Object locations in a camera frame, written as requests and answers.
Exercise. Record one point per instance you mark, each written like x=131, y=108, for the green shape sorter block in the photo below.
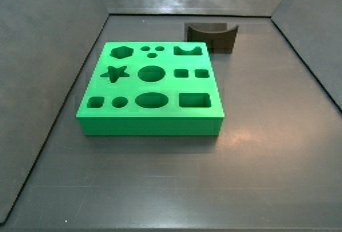
x=151, y=88

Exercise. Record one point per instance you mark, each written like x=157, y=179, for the black curved holder block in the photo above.
x=215, y=34

